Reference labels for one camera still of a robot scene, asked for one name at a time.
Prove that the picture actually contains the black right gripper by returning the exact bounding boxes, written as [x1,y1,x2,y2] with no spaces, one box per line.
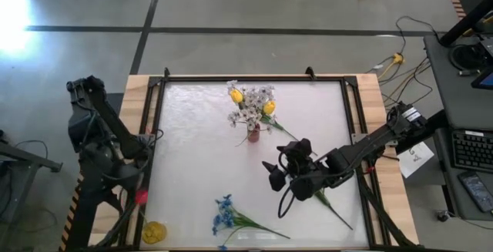
[261,138,329,203]

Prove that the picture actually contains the red artificial tulip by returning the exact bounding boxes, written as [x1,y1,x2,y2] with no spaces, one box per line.
[134,189,150,225]

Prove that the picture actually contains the blue artificial flower bunch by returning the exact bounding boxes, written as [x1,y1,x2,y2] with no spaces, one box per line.
[210,193,292,251]
[314,190,354,231]

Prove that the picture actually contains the yellow artificial tulip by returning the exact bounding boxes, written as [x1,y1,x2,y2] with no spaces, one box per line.
[230,89,245,110]
[261,100,319,156]

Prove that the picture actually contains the white artificial flower bunch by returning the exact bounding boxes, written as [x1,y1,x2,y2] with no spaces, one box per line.
[246,85,278,136]
[226,80,255,147]

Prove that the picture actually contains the red ribbed glass vase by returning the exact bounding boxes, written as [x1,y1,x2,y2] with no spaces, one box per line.
[246,123,261,143]

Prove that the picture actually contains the grey metal stand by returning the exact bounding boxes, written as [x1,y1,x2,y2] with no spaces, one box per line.
[0,128,65,252]

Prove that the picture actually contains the white paper sheet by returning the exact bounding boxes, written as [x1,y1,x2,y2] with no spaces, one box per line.
[396,139,435,179]

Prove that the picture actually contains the grey side desk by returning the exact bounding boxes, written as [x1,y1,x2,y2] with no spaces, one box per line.
[423,34,493,222]

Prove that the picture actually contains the black keyboard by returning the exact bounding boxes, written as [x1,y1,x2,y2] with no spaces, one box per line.
[449,128,493,175]

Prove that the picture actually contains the black smartphone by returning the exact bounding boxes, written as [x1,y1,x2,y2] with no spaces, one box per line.
[457,171,493,214]

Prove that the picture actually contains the black tablet screen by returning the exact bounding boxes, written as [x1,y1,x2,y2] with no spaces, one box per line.
[471,66,493,90]

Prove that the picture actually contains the black cable bundle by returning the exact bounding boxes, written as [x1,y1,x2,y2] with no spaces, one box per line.
[357,182,419,250]
[96,190,149,250]

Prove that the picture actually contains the black metal table frame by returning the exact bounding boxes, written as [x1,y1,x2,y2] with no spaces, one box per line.
[130,72,419,251]

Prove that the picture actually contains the yellow power plug cable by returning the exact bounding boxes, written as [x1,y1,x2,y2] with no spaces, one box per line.
[376,52,405,82]

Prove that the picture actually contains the tangled black floor cables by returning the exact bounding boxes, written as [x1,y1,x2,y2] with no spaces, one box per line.
[381,57,434,110]

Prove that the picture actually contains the long black floor cable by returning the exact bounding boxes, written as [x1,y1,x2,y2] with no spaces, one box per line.
[395,15,442,55]

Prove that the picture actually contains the black coiled cable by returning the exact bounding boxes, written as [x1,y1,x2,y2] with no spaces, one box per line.
[448,42,487,72]

